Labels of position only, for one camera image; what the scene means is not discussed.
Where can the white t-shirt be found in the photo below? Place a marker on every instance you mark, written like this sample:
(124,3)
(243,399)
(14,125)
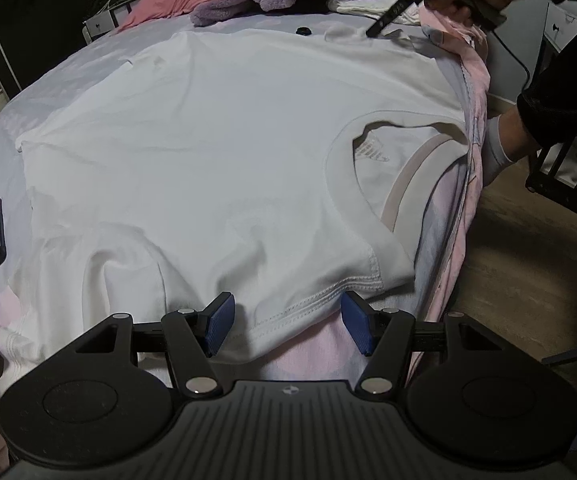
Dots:
(282,169)

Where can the small black round cap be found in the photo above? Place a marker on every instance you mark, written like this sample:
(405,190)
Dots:
(303,31)

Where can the folded white cloth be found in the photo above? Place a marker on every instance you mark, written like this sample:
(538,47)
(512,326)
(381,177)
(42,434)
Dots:
(374,9)

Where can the black metal rack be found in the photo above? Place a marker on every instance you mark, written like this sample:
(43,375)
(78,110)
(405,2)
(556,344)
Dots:
(568,174)

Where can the person's leg with sock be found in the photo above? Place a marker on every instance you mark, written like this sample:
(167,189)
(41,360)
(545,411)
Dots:
(506,142)

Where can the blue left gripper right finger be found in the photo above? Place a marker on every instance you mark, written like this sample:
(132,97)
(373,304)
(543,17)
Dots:
(359,319)

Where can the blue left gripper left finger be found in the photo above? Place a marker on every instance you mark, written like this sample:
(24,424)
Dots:
(218,319)

